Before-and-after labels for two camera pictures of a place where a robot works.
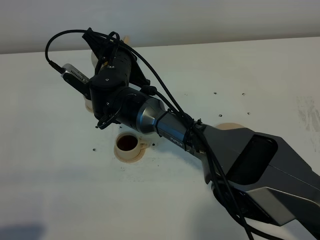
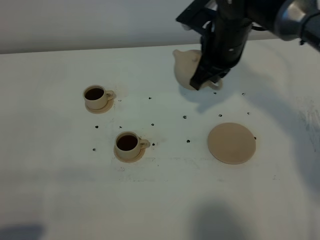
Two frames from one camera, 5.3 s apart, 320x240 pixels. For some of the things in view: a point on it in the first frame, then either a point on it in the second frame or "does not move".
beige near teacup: (128, 145) does not move
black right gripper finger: (137, 77) → (214, 76)
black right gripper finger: (102, 44) → (201, 75)
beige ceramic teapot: (95, 56) → (185, 63)
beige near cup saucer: (134, 159) does not move
